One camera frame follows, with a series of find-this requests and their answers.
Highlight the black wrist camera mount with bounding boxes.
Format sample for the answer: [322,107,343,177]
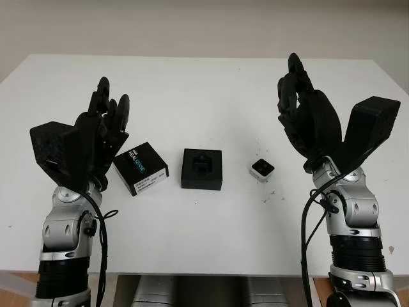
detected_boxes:
[29,121,79,187]
[332,98,401,175]

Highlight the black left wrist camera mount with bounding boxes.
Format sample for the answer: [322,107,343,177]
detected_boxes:
[29,121,79,187]

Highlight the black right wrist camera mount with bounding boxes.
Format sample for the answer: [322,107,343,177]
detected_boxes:
[332,98,401,175]

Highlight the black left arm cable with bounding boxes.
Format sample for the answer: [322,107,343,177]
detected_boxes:
[84,185,119,307]

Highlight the black box base with insert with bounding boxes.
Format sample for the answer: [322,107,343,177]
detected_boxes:
[180,148,223,192]

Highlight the small silver square camera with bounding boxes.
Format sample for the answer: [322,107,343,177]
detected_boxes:
[249,158,275,182]

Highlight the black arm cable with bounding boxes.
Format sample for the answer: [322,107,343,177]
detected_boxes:
[84,185,119,307]
[300,188,339,307]

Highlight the grey and black robot torso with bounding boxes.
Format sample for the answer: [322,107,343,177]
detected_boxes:
[116,274,282,307]

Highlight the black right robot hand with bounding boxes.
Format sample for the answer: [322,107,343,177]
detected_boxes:
[276,52,344,174]

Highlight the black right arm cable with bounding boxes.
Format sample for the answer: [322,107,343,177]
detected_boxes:
[300,188,339,307]

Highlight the black RealSense box lid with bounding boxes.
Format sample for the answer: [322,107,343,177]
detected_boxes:
[113,141,170,197]

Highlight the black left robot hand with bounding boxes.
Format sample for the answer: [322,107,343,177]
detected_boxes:
[65,76,130,193]

